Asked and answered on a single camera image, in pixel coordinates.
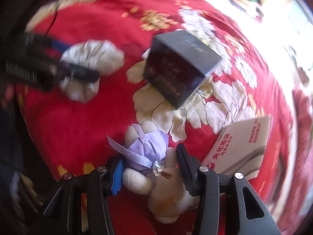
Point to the beige plush bear purple dress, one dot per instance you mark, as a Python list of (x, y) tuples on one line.
[(152, 170)]

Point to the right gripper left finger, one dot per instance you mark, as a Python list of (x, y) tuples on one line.
[(61, 213)]

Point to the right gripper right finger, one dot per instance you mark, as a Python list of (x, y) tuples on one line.
[(245, 211)]

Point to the red floral bed cover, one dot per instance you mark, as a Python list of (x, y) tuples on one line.
[(71, 136)]

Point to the dark grey square box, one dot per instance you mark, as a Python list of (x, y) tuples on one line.
[(177, 64)]

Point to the red flat gift box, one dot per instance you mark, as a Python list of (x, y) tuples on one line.
[(240, 147)]

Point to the white floral fabric cloth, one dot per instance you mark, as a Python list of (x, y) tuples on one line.
[(102, 56)]

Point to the pink quilted duvet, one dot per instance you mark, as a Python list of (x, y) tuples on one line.
[(294, 211)]

